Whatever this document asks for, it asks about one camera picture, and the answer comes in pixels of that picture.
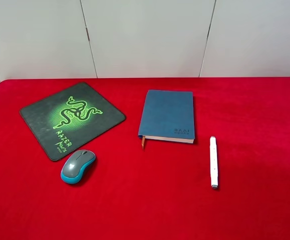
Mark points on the red velvet tablecloth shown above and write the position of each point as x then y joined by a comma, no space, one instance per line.
162,191

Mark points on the white pen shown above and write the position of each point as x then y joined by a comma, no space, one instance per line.
213,163

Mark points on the grey blue computer mouse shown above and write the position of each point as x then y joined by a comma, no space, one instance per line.
75,166

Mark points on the blue hardcover notebook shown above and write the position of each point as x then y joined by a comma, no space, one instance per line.
168,116

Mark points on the black green Razer mouse pad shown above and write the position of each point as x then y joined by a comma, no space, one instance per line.
67,120

